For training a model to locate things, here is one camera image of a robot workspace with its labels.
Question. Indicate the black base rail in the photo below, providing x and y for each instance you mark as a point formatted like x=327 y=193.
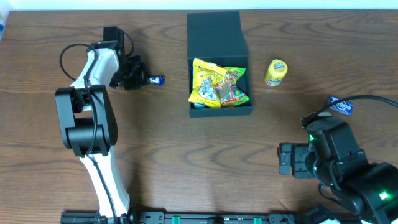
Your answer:
x=182 y=218

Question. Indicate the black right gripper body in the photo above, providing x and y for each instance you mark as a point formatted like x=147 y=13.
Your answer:
x=294 y=160

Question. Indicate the yellow snack bag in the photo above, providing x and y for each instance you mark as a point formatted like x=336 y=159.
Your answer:
x=206 y=76

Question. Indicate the blue Oreo cookie pack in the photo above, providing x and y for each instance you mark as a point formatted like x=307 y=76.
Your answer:
x=199 y=105

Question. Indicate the blue Eclipse mint box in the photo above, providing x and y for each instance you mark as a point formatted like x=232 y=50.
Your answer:
x=344 y=107

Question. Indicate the Dairy Milk chocolate bar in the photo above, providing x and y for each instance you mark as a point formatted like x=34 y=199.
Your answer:
x=157 y=80

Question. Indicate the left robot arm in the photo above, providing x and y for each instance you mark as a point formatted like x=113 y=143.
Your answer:
x=89 y=128

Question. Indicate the green Haribo gummy bag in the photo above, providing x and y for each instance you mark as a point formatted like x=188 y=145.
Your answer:
x=229 y=93

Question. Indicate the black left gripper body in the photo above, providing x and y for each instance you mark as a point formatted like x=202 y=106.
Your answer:
x=142 y=78

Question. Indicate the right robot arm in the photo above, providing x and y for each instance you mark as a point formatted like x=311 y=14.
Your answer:
x=368 y=190

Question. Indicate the dark green open box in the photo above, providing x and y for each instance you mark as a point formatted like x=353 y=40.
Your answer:
x=217 y=37

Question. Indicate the yellow candy bottle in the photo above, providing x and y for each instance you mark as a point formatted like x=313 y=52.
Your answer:
x=276 y=72

